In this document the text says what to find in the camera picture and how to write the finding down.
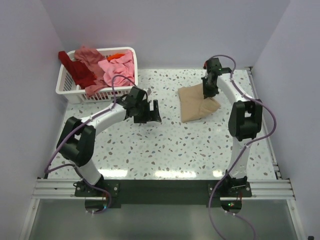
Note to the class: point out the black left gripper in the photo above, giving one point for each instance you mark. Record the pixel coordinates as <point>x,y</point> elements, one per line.
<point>151,115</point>

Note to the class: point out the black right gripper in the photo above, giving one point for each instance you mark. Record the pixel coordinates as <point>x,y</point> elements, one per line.
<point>207,93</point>

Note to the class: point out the beige t shirt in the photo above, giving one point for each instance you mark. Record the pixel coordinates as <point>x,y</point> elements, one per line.
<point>193,105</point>

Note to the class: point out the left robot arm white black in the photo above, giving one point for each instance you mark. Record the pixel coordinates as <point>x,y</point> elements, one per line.
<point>77,140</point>

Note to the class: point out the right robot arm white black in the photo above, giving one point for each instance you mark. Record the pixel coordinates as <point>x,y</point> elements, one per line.
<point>245,122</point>

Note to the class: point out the pink t shirt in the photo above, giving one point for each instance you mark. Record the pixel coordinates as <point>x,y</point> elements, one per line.
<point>119,72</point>

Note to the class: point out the orange t shirt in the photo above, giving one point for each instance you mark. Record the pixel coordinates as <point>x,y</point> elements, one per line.
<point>115,56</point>

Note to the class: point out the white plastic laundry basket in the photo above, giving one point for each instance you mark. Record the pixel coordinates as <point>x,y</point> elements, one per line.
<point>75,95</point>

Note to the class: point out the dark red t shirt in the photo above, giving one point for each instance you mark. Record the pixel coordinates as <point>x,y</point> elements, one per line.
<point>79,72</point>

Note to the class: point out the dusty rose t shirt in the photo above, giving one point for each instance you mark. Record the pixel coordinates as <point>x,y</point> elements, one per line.
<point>90,57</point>

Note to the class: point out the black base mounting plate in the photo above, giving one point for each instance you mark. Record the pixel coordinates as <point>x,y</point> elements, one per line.
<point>114,193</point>

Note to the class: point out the aluminium frame rail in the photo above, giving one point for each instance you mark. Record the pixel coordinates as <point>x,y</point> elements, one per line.
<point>171,151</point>

